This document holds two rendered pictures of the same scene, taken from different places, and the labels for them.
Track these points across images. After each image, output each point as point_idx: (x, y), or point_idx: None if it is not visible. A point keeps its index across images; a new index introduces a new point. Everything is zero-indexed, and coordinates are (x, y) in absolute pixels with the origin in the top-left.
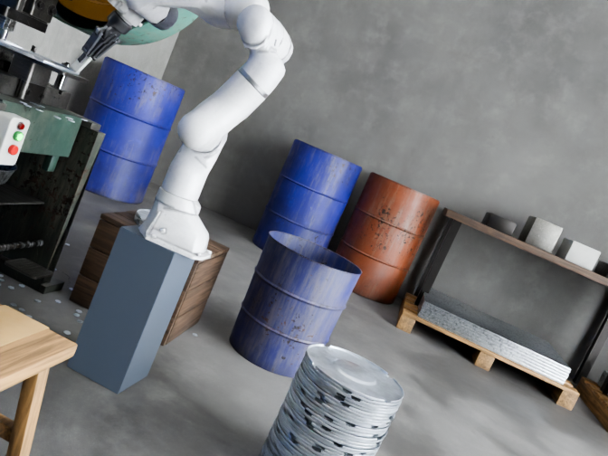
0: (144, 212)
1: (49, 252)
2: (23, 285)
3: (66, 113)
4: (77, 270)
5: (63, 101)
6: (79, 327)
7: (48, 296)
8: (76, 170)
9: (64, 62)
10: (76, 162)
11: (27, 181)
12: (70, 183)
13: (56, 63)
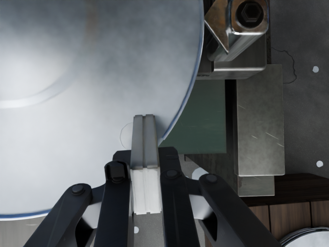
0: (318, 239)
1: (190, 154)
2: None
3: (170, 138)
4: (286, 128)
5: (229, 76)
6: (156, 228)
7: (186, 165)
8: (212, 162)
9: (237, 8)
10: (215, 158)
11: None
12: (207, 156)
13: (198, 3)
